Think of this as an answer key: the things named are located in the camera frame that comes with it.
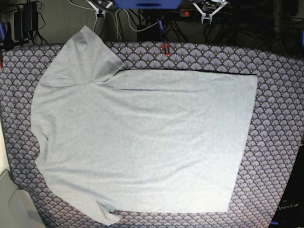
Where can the grey T-shirt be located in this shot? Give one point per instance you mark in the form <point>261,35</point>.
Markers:
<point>164,141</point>

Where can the red black table clamp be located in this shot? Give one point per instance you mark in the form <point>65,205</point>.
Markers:
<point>166,49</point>

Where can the black box under table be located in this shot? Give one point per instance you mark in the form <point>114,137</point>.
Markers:
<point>152,34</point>

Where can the black power strip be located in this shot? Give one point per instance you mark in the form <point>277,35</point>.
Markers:
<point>192,13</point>

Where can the blue box overhead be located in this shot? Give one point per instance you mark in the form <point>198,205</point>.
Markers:
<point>148,4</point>

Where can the fan-patterned tablecloth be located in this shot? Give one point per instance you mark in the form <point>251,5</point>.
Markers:
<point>273,141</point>

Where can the black power adapter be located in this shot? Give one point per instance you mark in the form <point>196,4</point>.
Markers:
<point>26,21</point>

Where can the beige plastic bin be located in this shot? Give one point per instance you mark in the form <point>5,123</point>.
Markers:
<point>17,209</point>

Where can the black OpenArm case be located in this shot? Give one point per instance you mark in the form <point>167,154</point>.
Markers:
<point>290,212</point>

